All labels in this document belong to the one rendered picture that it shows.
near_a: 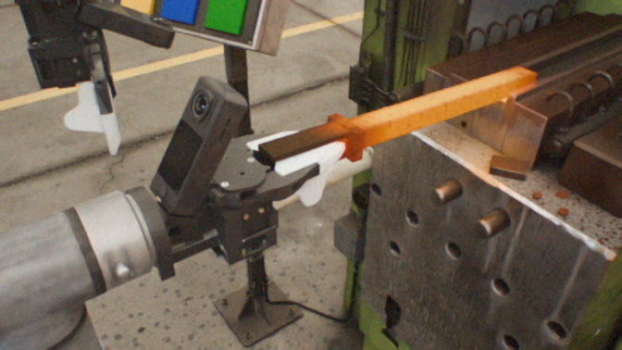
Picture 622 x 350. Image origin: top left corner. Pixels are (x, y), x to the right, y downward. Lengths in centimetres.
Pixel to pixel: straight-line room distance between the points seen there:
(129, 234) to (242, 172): 11
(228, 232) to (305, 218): 150
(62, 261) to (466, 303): 59
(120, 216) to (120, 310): 134
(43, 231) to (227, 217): 14
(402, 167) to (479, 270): 19
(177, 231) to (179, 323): 122
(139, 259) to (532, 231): 46
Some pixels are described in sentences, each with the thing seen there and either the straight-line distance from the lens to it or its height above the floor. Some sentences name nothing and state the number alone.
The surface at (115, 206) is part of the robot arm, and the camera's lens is 43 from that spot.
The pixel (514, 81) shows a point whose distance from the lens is 71.
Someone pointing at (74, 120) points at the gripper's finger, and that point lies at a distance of 69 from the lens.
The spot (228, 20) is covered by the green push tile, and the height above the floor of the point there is 99.
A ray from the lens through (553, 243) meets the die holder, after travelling 67.
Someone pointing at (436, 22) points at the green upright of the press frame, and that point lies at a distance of 96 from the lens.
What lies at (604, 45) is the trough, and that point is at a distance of 95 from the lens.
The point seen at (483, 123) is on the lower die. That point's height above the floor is 94.
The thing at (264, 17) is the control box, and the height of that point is 100.
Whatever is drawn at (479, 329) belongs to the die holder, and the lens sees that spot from 84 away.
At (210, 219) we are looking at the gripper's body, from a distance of 47.
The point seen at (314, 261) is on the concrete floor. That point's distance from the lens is 180.
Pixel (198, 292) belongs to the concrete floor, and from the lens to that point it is 174.
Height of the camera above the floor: 131
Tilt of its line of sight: 37 degrees down
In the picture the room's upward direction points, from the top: straight up
